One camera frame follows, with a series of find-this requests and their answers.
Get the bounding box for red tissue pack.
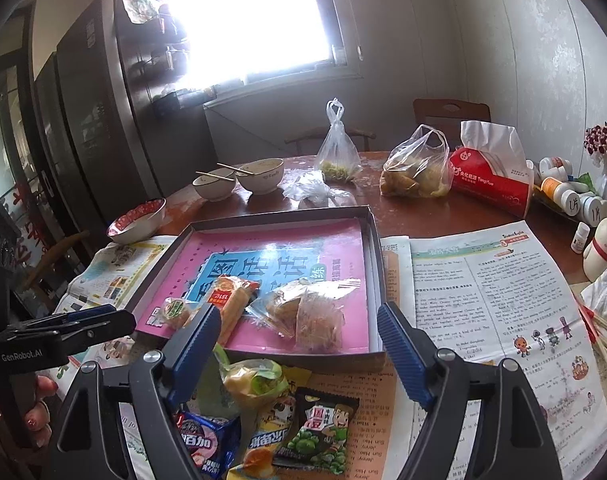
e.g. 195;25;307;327
448;120;535;218

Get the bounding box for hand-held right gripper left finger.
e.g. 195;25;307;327
58;303;222;480

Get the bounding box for black side rack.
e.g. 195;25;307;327
151;5;214;118

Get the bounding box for plastic bag of yellow food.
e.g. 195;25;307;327
380;125;451;198

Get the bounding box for red patterned bowl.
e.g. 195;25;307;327
106;198;167;245

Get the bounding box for patterned cloth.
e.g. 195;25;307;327
116;0;159;23

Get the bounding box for white rabbit figurine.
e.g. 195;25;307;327
583;205;607;283

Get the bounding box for orange bread packet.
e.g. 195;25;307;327
206;275;262;348

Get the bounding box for tied clear plastic bag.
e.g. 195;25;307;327
315;98;363;183

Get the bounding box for small round pastry packet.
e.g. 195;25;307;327
162;296;197;331

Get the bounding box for white text newspaper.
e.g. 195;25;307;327
381;220;607;480

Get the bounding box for curved back wooden chair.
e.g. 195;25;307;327
284;127;377;156

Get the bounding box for cluster of white medicine bottles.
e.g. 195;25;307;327
538;156;607;226

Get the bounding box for pink printed workbook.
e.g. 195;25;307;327
136;217;371;356

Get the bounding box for crumpled clear plastic bag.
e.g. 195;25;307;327
282;170;351;206

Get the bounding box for window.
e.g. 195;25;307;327
148;0;364;96

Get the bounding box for small white bottle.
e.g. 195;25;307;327
571;221;591;254

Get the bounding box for shallow dark cardboard box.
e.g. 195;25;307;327
125;205;387;373

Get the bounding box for yellow cartoon snack packet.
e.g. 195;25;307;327
226;365;311;480

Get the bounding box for colourful picture newspaper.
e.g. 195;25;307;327
54;234;179;376

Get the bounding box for clear pastry packet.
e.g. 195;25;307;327
246;280;309;338

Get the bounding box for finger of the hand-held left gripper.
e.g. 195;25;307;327
8;304;117;336
14;310;137;356

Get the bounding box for glass door red decorations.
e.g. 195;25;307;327
0;60;49;261

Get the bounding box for green yellow snack packet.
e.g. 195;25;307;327
214;344;290;413

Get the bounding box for dark red flower ornament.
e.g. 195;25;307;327
582;122;607;201

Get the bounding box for white ceramic bowl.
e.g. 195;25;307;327
192;170;237;202
235;158;285;195

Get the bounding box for blue cookie packet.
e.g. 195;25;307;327
175;410;242;480

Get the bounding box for black green pea packet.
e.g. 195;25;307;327
272;387;360;476

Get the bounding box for bundle of bamboo skewers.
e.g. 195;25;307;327
576;295;607;366

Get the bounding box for dark refrigerator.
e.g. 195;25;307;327
34;0;214;241

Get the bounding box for high back wooden chair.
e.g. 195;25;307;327
413;98;491;153

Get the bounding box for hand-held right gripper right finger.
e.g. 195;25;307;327
377;302;554;480

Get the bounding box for person's left hand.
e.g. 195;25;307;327
24;376;59;449

